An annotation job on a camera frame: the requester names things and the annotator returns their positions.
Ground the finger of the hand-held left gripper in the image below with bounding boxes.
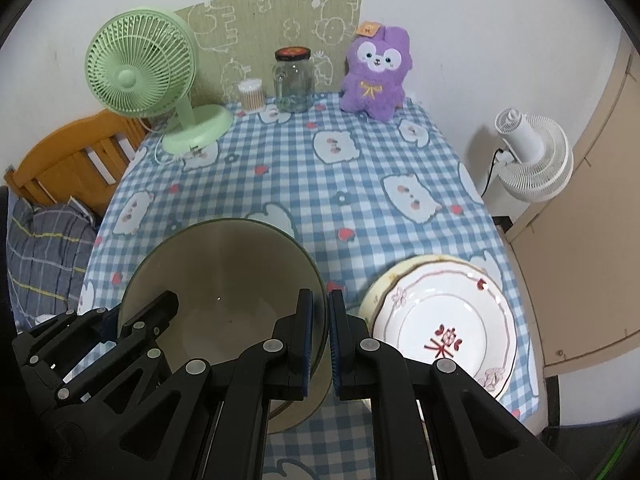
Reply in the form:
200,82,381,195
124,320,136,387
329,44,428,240
117,290,180,378
62,307,122,348

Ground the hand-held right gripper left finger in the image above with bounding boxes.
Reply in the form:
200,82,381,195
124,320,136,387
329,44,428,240
117,287,317,480

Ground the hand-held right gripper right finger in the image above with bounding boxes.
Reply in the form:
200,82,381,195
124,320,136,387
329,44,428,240
326,290,571,480

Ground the beige plate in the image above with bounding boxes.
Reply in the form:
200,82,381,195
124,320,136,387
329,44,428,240
267,385,326,434

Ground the large cream ceramic bowl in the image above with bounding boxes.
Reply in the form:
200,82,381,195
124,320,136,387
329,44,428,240
117,217,327,411

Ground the white plate with red flower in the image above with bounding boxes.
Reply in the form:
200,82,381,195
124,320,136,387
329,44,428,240
372,260,518,388

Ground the grey plaid pillow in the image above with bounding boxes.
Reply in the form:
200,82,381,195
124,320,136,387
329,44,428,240
7,197,101,331

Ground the blue checked tablecloth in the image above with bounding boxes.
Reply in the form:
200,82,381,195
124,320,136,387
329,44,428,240
80,92,543,480

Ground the wooden bed headboard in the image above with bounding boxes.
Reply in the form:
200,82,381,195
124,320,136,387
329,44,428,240
5,110,151,218

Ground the green desk fan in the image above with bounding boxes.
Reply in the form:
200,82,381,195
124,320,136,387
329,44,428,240
85,6,233,155

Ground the cotton swab container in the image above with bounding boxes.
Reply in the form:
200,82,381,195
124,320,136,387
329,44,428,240
237,79,266,112

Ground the glass jar red lid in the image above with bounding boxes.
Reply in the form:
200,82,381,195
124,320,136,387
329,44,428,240
273,47,316,113

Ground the purple plush rabbit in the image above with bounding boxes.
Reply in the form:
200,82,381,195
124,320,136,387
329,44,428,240
340,22,413,122

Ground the white desk fan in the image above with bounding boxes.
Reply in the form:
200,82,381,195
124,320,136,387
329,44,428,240
492,107,573,203

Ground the white fan power cord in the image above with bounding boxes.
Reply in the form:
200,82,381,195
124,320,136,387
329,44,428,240
154,130,201,164

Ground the black fan cable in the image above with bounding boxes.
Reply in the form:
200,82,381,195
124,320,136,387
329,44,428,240
480,147,506,196

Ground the green woven wall mat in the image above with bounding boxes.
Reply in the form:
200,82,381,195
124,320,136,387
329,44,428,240
175,0,363,106

